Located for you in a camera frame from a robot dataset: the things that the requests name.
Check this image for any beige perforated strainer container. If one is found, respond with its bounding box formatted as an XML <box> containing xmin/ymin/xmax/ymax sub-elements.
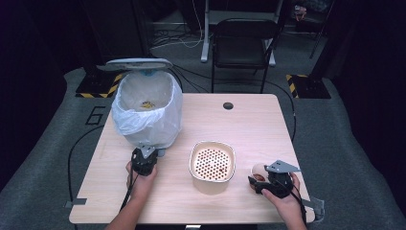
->
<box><xmin>188</xmin><ymin>140</ymin><xmax>237</xmax><ymax>196</ymax></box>

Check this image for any white floor cable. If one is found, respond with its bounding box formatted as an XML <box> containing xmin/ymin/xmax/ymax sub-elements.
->
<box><xmin>148</xmin><ymin>0</ymin><xmax>205</xmax><ymax>51</ymax></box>

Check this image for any right hand-held gripper cable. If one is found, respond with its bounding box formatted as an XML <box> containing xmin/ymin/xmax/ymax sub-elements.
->
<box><xmin>280</xmin><ymin>177</ymin><xmax>309</xmax><ymax>225</ymax></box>

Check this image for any white grey pedal trash can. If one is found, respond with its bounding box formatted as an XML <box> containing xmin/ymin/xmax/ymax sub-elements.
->
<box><xmin>96</xmin><ymin>57</ymin><xmax>184</xmax><ymax>158</ymax></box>

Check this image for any dark cabinet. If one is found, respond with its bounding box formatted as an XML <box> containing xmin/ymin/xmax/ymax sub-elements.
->
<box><xmin>80</xmin><ymin>0</ymin><xmax>150</xmax><ymax>66</ymax></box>

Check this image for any white plastic bin liner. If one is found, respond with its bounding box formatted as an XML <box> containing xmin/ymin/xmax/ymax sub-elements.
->
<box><xmin>110</xmin><ymin>70</ymin><xmax>184</xmax><ymax>150</ymax></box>

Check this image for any grey table edge bracket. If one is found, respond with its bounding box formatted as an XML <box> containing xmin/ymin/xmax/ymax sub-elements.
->
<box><xmin>301</xmin><ymin>195</ymin><xmax>327</xmax><ymax>222</ymax></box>
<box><xmin>64</xmin><ymin>197</ymin><xmax>88</xmax><ymax>209</ymax></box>

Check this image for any black floor cable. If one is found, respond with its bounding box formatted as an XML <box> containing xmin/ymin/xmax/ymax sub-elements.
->
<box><xmin>66</xmin><ymin>124</ymin><xmax>105</xmax><ymax>203</ymax></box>
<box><xmin>262</xmin><ymin>79</ymin><xmax>298</xmax><ymax>144</ymax></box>

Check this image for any left hand-held gripper cable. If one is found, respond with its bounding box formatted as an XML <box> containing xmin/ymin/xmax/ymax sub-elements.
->
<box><xmin>120</xmin><ymin>152</ymin><xmax>138</xmax><ymax>213</ymax></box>

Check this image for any small translucent plastic cup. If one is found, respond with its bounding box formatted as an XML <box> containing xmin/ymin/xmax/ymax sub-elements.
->
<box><xmin>250</xmin><ymin>162</ymin><xmax>271</xmax><ymax>190</ymax></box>

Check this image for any hand-held gripper cable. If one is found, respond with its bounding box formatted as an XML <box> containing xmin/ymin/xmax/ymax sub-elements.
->
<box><xmin>280</xmin><ymin>177</ymin><xmax>309</xmax><ymax>225</ymax></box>
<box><xmin>120</xmin><ymin>152</ymin><xmax>138</xmax><ymax>213</ymax></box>

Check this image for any person's right hand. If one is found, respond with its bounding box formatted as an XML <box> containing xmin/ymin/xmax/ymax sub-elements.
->
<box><xmin>260</xmin><ymin>172</ymin><xmax>305</xmax><ymax>220</ymax></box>

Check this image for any black hazard-striped base plate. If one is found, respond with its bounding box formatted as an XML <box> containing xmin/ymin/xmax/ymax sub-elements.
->
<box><xmin>75</xmin><ymin>72</ymin><xmax>124</xmax><ymax>100</ymax></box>
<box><xmin>284</xmin><ymin>73</ymin><xmax>332</xmax><ymax>100</ymax></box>

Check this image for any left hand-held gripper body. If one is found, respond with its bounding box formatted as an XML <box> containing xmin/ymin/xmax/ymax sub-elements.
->
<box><xmin>130</xmin><ymin>144</ymin><xmax>160</xmax><ymax>177</ymax></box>

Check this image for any person's left hand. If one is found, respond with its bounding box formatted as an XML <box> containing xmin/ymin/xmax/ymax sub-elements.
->
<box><xmin>124</xmin><ymin>160</ymin><xmax>158</xmax><ymax>199</ymax></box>

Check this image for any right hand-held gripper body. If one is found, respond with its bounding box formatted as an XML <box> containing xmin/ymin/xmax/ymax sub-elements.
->
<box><xmin>263</xmin><ymin>159</ymin><xmax>302</xmax><ymax>199</ymax></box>

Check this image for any black folding chair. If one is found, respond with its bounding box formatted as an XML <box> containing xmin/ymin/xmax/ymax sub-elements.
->
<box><xmin>210</xmin><ymin>17</ymin><xmax>282</xmax><ymax>95</ymax></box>
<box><xmin>200</xmin><ymin>0</ymin><xmax>285</xmax><ymax>67</ymax></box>

